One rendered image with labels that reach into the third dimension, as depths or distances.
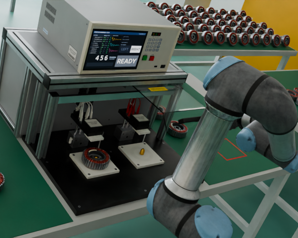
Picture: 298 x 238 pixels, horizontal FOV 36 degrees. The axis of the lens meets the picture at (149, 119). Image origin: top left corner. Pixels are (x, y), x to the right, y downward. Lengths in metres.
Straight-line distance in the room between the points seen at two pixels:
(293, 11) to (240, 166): 3.28
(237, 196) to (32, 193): 2.04
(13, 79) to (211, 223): 1.05
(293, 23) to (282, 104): 4.14
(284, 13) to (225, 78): 4.21
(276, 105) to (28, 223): 0.88
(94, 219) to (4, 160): 0.42
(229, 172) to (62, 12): 1.04
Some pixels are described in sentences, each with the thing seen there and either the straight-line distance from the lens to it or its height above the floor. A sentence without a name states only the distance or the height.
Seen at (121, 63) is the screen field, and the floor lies 1.16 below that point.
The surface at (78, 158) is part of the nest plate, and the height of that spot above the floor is 0.78.
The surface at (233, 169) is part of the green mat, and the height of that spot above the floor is 0.75.
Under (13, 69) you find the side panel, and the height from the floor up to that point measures 0.98.
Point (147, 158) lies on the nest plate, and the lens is 1.96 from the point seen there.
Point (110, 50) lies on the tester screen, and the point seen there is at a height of 1.21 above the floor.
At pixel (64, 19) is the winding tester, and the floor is 1.25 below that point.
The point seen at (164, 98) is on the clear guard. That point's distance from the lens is 1.85.
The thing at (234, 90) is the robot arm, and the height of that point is 1.42.
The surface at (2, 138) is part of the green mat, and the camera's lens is 1.92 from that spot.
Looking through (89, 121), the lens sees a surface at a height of 0.92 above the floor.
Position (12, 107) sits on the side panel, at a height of 0.83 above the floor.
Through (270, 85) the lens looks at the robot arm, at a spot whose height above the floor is 1.47.
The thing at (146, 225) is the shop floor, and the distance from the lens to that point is 2.84.
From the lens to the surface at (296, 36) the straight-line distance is 5.26.
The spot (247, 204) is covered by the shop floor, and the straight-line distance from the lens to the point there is 3.41.
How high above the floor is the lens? 1.84
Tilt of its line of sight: 28 degrees down
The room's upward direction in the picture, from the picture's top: 19 degrees clockwise
